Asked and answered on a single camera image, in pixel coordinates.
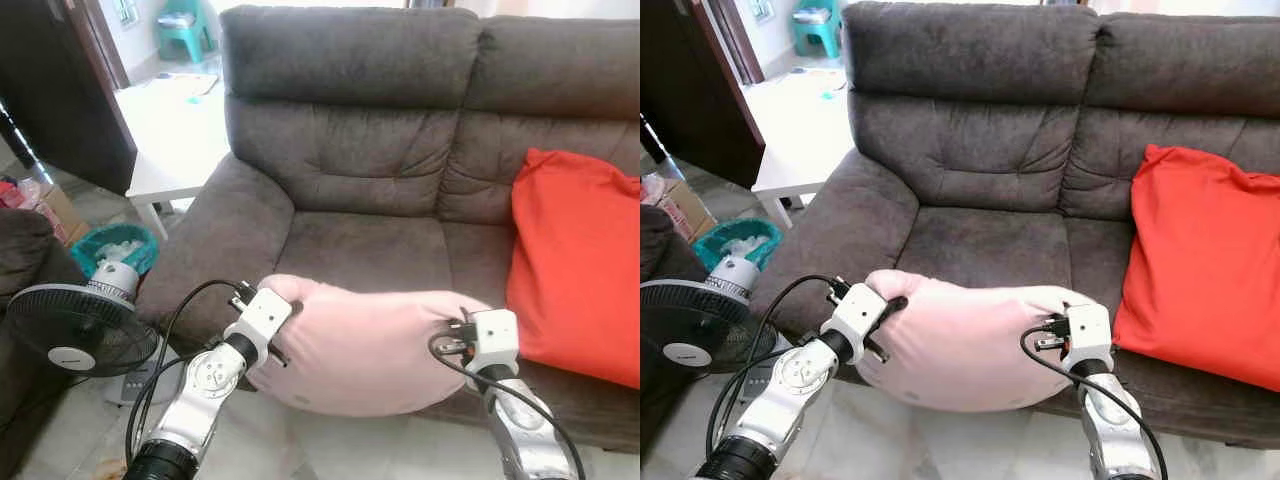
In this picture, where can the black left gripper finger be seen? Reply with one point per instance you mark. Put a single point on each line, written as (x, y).
(893, 308)
(294, 305)

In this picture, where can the pink pillow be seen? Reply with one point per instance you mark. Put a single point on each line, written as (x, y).
(370, 350)
(960, 345)

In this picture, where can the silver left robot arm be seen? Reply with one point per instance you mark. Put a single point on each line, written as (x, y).
(205, 385)
(790, 385)

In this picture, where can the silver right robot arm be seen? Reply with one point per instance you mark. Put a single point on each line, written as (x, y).
(525, 430)
(1115, 420)

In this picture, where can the brown fabric sofa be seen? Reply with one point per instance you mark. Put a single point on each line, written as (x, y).
(380, 200)
(1000, 190)

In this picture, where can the red pillow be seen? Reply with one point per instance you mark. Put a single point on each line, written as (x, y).
(580, 270)
(1200, 270)

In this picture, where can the grey fan base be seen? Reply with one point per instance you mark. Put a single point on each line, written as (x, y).
(765, 365)
(135, 385)

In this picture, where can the black standing fan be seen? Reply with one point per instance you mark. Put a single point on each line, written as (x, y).
(700, 320)
(80, 325)

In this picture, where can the bin with teal bag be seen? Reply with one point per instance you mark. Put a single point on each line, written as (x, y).
(90, 250)
(712, 245)

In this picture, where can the white table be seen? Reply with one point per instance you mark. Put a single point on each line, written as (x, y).
(175, 150)
(800, 140)

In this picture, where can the dark brown armchair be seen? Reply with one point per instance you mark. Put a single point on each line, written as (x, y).
(660, 250)
(25, 260)

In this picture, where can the brown cardboard box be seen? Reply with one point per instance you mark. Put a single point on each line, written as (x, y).
(62, 212)
(690, 208)

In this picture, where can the teal plastic chair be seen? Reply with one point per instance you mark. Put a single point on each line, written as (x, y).
(818, 30)
(183, 35)

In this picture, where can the dark wooden door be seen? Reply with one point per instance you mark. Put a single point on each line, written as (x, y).
(60, 90)
(695, 80)

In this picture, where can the red plastic bag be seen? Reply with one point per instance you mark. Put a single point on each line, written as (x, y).
(10, 193)

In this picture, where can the barred window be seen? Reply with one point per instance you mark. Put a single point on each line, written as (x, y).
(127, 10)
(764, 8)

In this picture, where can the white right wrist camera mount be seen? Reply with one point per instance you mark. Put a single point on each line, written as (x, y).
(493, 338)
(1088, 332)

